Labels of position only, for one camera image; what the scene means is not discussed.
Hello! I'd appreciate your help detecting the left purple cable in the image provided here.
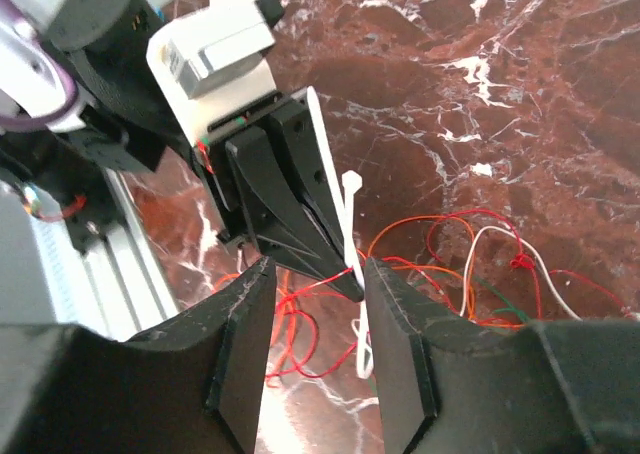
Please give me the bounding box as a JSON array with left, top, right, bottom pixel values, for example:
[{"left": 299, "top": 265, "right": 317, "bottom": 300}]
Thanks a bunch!
[{"left": 0, "top": 0, "right": 79, "bottom": 134}]

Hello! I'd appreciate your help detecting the orange wire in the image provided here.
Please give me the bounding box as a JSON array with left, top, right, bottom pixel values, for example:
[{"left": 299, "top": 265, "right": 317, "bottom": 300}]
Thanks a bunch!
[{"left": 212, "top": 213, "right": 531, "bottom": 331}]

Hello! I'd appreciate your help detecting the long white zip tie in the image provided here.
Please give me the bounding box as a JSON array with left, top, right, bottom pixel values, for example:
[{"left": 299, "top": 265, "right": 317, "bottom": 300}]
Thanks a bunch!
[{"left": 306, "top": 86, "right": 374, "bottom": 379}]

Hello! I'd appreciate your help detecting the white wire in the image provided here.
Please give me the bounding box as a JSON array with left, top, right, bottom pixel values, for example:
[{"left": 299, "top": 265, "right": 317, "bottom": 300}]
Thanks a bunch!
[{"left": 459, "top": 225, "right": 584, "bottom": 323}]

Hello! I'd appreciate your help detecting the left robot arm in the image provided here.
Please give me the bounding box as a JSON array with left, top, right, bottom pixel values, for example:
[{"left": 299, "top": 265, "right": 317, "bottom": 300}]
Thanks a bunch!
[{"left": 1, "top": 0, "right": 364, "bottom": 302}]

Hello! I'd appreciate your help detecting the thin red wire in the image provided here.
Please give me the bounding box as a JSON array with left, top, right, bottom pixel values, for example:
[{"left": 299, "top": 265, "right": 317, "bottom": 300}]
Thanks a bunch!
[{"left": 264, "top": 209, "right": 636, "bottom": 388}]

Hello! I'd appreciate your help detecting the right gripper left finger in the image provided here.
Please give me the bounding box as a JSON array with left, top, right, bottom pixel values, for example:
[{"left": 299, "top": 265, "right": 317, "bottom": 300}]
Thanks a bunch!
[{"left": 1, "top": 257, "right": 277, "bottom": 453}]

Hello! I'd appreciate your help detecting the green wire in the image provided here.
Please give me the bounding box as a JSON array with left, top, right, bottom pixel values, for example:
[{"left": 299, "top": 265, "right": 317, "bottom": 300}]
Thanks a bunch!
[{"left": 367, "top": 273, "right": 534, "bottom": 395}]

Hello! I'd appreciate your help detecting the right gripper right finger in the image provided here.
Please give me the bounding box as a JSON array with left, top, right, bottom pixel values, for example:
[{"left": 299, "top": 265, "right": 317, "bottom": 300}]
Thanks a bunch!
[{"left": 364, "top": 258, "right": 639, "bottom": 453}]

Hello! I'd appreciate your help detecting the small circuit board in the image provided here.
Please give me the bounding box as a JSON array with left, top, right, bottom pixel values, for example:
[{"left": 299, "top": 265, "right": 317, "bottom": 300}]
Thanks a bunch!
[{"left": 20, "top": 184, "right": 87, "bottom": 223}]

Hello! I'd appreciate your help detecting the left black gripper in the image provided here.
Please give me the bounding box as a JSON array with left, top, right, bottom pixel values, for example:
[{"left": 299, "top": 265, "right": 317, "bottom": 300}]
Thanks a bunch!
[{"left": 193, "top": 88, "right": 363, "bottom": 302}]

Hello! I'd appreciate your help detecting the aluminium front rail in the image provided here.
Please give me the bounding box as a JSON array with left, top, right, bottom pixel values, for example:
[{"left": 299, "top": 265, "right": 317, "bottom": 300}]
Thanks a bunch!
[{"left": 1, "top": 171, "right": 179, "bottom": 340}]

